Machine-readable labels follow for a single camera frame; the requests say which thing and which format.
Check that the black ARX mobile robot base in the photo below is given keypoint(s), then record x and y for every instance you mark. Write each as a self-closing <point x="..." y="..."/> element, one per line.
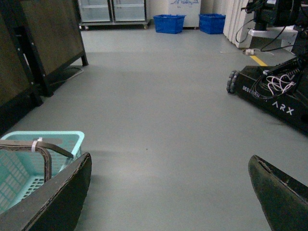
<point x="281" y="90"/>

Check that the white panel stack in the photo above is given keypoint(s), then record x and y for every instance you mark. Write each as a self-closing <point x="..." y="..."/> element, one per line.
<point x="236" y="26"/>

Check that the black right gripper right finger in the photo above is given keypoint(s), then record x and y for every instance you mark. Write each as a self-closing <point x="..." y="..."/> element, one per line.
<point x="283" y="199"/>

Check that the blue plastic crate right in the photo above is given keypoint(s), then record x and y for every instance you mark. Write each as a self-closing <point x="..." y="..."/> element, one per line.
<point x="212" y="23"/>

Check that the blue plastic crate left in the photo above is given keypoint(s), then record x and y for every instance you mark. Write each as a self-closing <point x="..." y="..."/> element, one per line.
<point x="170" y="24"/>

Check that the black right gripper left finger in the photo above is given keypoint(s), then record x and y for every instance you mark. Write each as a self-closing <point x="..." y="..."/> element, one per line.
<point x="56" y="205"/>

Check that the glass door fridge cabinet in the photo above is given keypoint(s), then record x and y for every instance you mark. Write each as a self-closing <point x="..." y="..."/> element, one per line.
<point x="113" y="12"/>

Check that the light blue plastic basket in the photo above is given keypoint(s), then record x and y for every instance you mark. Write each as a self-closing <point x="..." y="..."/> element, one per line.
<point x="21" y="173"/>

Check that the blue plastic crate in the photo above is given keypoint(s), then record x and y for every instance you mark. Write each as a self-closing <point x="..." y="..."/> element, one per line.
<point x="170" y="24"/>
<point x="212" y="23"/>

